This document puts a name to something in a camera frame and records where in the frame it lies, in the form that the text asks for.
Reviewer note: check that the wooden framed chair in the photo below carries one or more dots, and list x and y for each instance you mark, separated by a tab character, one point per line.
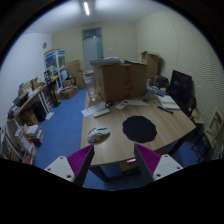
210	136

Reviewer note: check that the glass display cabinet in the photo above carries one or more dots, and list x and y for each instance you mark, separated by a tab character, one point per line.
55	62

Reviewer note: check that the tall cardboard box at wall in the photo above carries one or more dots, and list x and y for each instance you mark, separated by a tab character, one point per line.
151	60

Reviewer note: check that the white grey computer mouse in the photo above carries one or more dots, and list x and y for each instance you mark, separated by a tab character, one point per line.
96	135

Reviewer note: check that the white flat remote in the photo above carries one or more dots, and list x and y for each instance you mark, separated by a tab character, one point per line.
101	113

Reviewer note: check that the brown cardboard box on floor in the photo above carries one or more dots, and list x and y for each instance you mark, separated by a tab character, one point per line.
68	92

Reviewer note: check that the ceiling strip light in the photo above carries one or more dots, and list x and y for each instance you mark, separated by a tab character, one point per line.
86	7

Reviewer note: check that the grey door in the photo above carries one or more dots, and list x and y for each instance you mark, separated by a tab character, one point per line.
92	46

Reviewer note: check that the white remote control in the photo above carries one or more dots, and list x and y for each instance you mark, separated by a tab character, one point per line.
122	105

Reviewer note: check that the white paper sheet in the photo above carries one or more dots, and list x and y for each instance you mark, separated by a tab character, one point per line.
93	109

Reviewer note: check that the wooden desk with shelves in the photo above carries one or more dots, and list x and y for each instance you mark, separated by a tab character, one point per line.
35	109

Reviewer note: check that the black monitor screen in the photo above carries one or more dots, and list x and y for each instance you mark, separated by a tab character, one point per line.
180	86

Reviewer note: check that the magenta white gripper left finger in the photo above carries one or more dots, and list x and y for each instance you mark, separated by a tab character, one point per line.
73	168

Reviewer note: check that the stacked cardboard boxes by door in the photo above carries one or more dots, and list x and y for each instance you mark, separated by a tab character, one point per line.
75	71

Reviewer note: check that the black scalloped mouse pad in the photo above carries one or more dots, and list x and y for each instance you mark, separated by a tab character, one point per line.
139	129

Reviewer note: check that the large brown cardboard box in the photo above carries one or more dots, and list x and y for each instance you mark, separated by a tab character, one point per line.
120	82

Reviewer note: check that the black marker pen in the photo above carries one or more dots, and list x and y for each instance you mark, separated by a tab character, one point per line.
164	109

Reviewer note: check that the open white notebook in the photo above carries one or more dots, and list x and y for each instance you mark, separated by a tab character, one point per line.
168	102

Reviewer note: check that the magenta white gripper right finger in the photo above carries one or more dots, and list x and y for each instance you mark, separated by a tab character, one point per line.
154	166

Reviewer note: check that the low bookshelf with books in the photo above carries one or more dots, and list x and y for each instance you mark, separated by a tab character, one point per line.
20	142

